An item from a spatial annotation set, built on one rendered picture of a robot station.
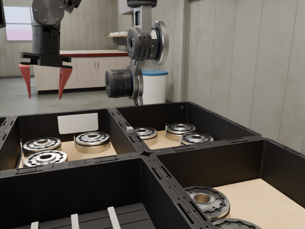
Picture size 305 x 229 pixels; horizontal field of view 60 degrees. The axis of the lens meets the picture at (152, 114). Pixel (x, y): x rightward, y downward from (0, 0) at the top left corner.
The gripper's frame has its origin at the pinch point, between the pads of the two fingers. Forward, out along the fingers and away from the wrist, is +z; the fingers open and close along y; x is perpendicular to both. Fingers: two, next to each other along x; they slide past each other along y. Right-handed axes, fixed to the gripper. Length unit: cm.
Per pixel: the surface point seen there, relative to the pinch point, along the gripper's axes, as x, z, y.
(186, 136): 1.9, 11.6, 41.0
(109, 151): 8.3, 17.3, 18.5
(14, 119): 19.2, 9.8, -7.0
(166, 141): 8.8, 14.8, 38.0
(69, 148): 15.7, 18.2, 8.2
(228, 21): 187, -70, 205
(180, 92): 289, 23, 213
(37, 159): 3.1, 16.5, -1.2
